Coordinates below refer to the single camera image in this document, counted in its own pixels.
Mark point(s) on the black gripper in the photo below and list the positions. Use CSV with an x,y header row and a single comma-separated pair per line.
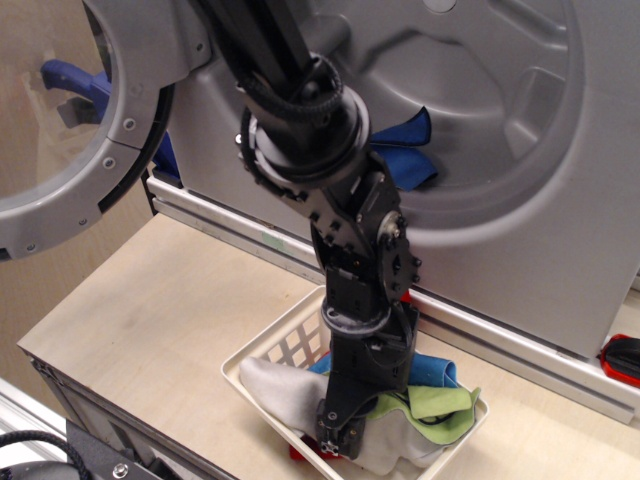
x,y
341,419

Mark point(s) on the white felt cloth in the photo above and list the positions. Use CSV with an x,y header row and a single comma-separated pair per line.
x,y
292,395

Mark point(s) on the green felt cloth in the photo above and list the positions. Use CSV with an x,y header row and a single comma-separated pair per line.
x,y
441,415

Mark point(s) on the light blue felt cloth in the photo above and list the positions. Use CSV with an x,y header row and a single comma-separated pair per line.
x,y
424,371

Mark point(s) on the white plastic laundry basket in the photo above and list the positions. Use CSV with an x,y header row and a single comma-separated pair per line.
x,y
299,339

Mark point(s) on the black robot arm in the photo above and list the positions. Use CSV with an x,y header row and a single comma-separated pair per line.
x,y
305,138

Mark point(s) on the grey toy washing machine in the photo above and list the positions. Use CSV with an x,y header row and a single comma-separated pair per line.
x,y
532,219

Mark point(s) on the red black tool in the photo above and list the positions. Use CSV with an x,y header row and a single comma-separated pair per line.
x,y
619,359

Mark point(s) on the dark blue cloth in drum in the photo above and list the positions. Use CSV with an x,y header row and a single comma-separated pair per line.
x,y
399,146

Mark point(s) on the grey round washer door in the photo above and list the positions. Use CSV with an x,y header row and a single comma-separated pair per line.
x,y
154,45

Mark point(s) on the blue clamp behind door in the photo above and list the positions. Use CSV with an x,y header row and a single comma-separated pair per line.
x,y
89,104

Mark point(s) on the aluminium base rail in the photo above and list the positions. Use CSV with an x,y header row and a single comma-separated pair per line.
x,y
579,379

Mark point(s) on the black metal bracket with bolt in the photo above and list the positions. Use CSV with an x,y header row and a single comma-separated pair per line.
x,y
104,462

